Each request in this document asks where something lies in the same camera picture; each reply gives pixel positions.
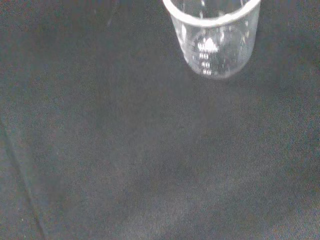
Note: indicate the black bench cloth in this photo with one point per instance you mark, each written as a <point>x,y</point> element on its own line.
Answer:
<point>140,150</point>

